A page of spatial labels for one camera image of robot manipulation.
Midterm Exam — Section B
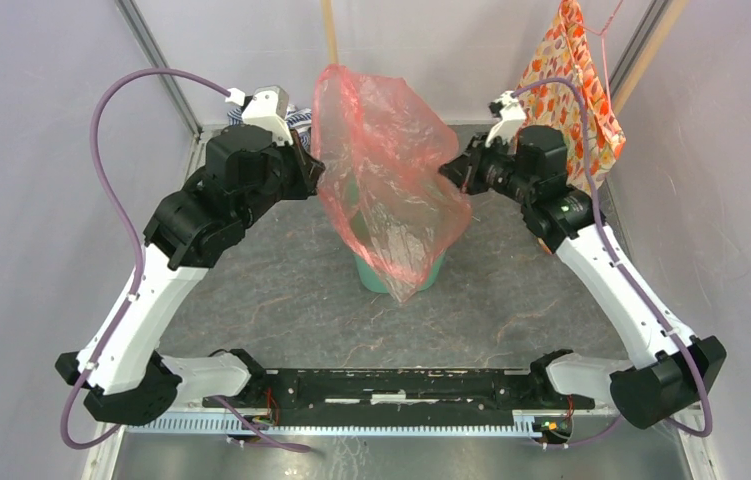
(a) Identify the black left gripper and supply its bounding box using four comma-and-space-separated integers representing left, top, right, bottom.
239, 126, 327, 230

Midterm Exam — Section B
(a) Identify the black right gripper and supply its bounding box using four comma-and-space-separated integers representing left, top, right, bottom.
437, 131, 535, 205

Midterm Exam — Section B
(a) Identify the red plastic trash bag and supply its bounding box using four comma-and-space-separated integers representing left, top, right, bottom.
311, 65, 472, 303

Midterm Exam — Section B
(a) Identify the green plastic trash bin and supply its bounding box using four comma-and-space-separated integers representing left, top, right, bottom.
341, 185, 449, 295

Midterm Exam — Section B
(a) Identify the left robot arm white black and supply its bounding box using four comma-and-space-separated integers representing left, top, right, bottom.
55, 124, 323, 426

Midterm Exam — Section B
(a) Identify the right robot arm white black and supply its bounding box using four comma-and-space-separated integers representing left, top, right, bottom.
438, 126, 727, 429

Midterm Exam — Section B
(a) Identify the blue white striped cloth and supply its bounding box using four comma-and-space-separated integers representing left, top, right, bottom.
227, 105, 312, 151

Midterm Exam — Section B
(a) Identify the floral orange cloth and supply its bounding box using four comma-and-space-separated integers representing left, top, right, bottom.
518, 1, 626, 195

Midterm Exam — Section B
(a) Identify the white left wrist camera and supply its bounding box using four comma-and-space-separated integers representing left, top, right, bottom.
225, 85, 293, 146

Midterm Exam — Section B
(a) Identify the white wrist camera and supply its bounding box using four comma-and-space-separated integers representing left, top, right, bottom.
485, 90, 527, 147
225, 85, 293, 146

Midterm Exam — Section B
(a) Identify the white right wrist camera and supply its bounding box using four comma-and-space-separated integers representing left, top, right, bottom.
485, 90, 527, 147

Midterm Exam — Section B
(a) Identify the wooden rack frame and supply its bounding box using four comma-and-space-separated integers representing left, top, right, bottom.
320, 0, 689, 117

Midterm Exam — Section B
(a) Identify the pink wire hanger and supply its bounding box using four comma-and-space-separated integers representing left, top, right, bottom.
577, 0, 624, 107

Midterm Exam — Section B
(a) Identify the right aluminium corner post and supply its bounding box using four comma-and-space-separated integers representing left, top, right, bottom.
609, 1, 686, 113

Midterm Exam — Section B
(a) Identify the aluminium corner post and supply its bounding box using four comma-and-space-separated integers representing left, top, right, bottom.
115, 0, 203, 138
609, 1, 686, 113

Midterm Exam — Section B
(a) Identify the left aluminium corner post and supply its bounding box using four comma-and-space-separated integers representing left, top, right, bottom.
115, 0, 203, 138

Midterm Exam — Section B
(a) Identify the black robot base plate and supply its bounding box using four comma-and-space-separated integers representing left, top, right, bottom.
225, 368, 596, 427

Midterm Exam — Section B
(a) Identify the slotted cable duct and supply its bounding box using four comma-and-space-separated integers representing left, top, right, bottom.
126, 411, 541, 439

